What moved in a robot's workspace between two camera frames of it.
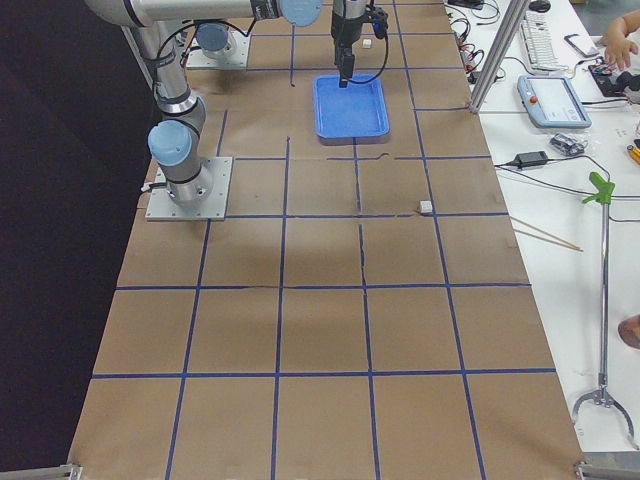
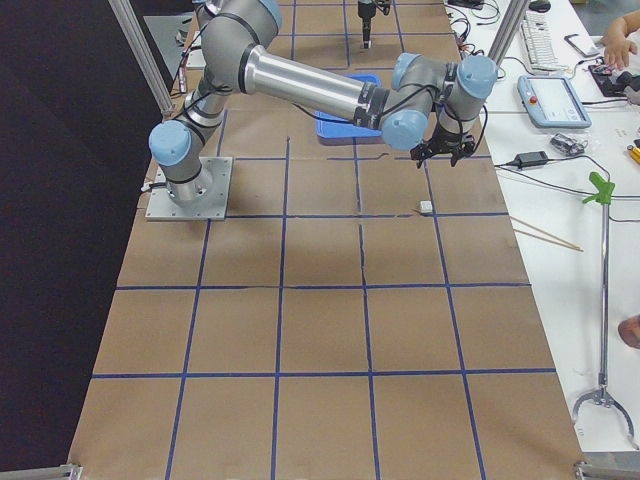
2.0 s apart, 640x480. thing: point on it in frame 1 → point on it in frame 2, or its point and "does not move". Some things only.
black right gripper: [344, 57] → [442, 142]
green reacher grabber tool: [604, 194] does not move
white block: [426, 206] does not move
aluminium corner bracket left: [63, 472] does not move
